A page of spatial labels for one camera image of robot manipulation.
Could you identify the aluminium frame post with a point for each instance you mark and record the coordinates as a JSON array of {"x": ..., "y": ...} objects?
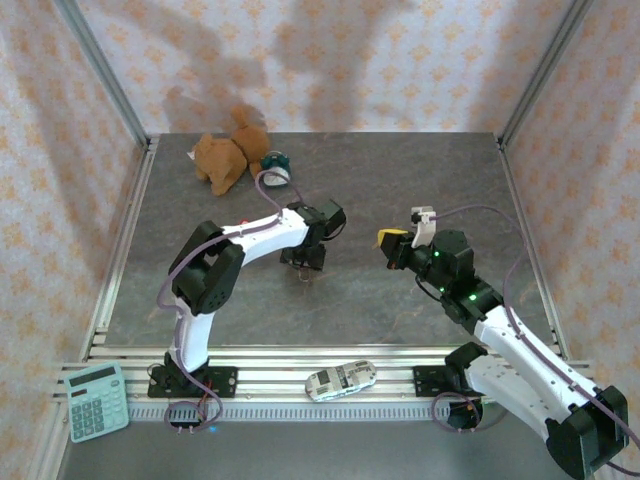
[
  {"x": 543, "y": 75},
  {"x": 106, "y": 75}
]

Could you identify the green alarm clock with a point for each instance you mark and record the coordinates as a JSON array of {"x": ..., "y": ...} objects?
[{"x": 274, "y": 161}]

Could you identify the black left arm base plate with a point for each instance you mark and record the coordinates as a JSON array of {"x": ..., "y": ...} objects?
[{"x": 222, "y": 382}]

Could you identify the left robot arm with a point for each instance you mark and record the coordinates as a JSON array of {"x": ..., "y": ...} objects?
[{"x": 260, "y": 240}]

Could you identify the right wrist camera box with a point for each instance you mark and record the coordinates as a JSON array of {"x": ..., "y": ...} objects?
[{"x": 424, "y": 230}]

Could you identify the mint green calculator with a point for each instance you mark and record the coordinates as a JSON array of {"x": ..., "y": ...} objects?
[{"x": 95, "y": 405}]

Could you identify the aluminium table side rail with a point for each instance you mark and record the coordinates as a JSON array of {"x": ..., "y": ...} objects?
[
  {"x": 135, "y": 200},
  {"x": 512, "y": 175}
]

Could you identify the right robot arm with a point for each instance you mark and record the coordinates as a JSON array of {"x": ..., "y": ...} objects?
[{"x": 525, "y": 380}]

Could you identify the brown plush dog toy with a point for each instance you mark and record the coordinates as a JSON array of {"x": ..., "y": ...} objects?
[{"x": 225, "y": 160}]

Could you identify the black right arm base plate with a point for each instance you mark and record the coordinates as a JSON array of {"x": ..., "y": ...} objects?
[{"x": 430, "y": 382}]

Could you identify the white toy car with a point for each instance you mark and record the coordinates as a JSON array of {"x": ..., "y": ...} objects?
[{"x": 340, "y": 380}]

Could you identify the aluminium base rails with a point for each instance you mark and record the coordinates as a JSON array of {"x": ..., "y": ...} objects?
[{"x": 280, "y": 360}]

